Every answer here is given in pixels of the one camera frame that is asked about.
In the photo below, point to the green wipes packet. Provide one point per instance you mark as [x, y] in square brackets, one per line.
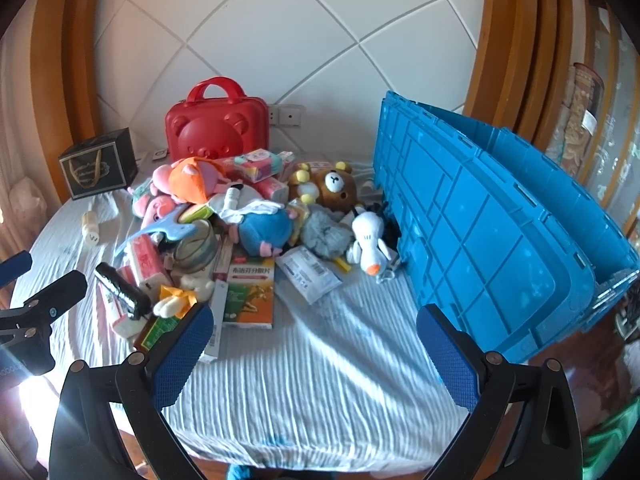
[195, 212]

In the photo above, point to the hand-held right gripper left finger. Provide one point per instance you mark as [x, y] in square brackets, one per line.
[182, 355]

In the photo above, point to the pink pig plush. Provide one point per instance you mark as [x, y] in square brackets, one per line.
[155, 207]

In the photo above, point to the grey plush toy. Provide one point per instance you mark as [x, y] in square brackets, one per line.
[322, 235]

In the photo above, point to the blue plastic storage crate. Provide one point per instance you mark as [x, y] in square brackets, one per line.
[475, 235]

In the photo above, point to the white bottle black cap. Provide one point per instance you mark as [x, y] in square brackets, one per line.
[232, 197]

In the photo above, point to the white mask packet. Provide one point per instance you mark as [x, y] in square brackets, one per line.
[307, 272]

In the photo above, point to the green orange medicine box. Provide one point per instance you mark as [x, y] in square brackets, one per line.
[250, 295]

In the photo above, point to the roll of tape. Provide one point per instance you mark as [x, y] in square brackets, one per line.
[192, 260]

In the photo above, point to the brown bear plush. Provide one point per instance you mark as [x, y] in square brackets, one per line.
[337, 187]

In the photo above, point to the cloth-covered desktop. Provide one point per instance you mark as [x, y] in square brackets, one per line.
[310, 385]

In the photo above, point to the rolled patterned carpet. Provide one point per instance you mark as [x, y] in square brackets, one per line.
[575, 125]

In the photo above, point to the red bear case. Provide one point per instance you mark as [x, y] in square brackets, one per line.
[215, 130]

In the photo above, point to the wooden door frame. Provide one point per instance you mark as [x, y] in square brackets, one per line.
[50, 60]
[500, 35]

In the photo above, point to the green red box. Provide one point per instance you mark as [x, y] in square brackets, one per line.
[157, 332]

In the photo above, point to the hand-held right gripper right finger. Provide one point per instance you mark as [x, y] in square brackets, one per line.
[450, 360]

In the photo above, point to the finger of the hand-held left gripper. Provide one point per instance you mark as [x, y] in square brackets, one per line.
[15, 267]
[55, 292]

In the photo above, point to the pink white tissue pack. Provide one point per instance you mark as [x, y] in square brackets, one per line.
[117, 320]

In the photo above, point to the small white bottle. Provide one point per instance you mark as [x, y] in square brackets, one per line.
[91, 230]

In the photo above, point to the colourful tissue pack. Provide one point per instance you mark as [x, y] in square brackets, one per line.
[257, 166]

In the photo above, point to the white duck plush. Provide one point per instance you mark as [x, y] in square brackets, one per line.
[367, 232]

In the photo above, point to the frosted glass sliding door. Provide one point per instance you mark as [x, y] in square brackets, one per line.
[620, 110]

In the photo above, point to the blue feather duster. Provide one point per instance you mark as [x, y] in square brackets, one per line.
[165, 232]

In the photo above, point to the blue plush toy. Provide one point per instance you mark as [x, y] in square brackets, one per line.
[265, 230]

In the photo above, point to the white cloth garment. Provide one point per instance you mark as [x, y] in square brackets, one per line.
[255, 208]

